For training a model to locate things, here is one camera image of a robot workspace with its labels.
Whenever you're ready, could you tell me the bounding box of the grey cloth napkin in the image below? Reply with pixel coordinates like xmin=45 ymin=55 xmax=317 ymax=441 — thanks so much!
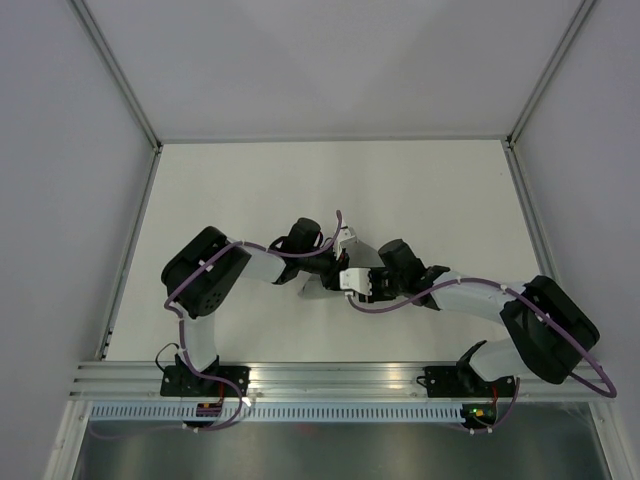
xmin=298 ymin=241 xmax=383 ymax=300

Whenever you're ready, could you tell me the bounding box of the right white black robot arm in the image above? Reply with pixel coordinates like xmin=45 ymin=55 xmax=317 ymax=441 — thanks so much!
xmin=358 ymin=239 xmax=600 ymax=395

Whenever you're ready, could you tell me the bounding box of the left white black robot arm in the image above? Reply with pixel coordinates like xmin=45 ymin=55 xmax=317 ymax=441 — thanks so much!
xmin=160 ymin=218 xmax=357 ymax=399

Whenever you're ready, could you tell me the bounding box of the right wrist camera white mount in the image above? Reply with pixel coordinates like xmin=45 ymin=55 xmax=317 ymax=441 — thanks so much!
xmin=339 ymin=267 xmax=372 ymax=303

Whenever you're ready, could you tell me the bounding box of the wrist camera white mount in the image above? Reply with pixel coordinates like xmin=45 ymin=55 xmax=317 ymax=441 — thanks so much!
xmin=339 ymin=267 xmax=372 ymax=303
xmin=333 ymin=226 xmax=358 ymax=259

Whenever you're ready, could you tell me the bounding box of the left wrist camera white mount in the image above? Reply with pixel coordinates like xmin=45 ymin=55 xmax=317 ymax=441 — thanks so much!
xmin=333 ymin=226 xmax=358 ymax=259

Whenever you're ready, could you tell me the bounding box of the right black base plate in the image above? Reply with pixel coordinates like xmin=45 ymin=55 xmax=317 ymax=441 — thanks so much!
xmin=416 ymin=365 xmax=515 ymax=399

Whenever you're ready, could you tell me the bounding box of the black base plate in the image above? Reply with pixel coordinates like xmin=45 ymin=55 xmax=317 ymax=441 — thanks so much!
xmin=416 ymin=365 xmax=515 ymax=399
xmin=160 ymin=364 xmax=250 ymax=398

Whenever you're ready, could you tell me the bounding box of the white slotted cable duct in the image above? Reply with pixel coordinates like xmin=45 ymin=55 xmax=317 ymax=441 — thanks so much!
xmin=90 ymin=401 xmax=463 ymax=423

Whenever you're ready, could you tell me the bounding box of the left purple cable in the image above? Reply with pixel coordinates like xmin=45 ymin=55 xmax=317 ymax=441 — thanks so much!
xmin=87 ymin=209 xmax=344 ymax=441

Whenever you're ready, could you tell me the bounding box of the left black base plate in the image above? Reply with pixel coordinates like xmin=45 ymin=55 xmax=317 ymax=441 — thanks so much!
xmin=160 ymin=364 xmax=250 ymax=398

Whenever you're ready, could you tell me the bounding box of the aluminium front rail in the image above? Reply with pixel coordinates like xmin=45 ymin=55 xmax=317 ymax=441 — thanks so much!
xmin=69 ymin=361 xmax=614 ymax=401

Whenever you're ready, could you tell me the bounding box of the right aluminium frame post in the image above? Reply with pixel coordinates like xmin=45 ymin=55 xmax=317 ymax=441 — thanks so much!
xmin=503 ymin=0 xmax=599 ymax=150

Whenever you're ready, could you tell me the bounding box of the aluminium frame post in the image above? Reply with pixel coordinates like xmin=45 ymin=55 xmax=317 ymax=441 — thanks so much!
xmin=67 ymin=0 xmax=162 ymax=151
xmin=503 ymin=0 xmax=599 ymax=150

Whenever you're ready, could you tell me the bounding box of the left aluminium frame post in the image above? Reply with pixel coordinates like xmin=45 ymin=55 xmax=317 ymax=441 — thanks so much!
xmin=67 ymin=0 xmax=162 ymax=151

